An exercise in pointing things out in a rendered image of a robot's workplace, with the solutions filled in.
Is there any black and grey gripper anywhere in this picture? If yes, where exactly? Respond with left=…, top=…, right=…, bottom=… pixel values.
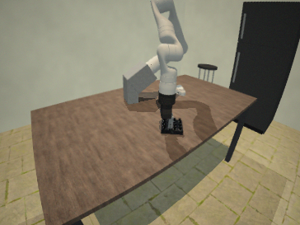
left=158, top=81, right=185, bottom=129

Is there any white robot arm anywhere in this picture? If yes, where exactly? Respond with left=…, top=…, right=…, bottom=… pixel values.
left=147, top=0, right=188, bottom=83

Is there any black knob box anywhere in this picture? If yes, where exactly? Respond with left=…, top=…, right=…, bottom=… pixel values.
left=161, top=118, right=183, bottom=135

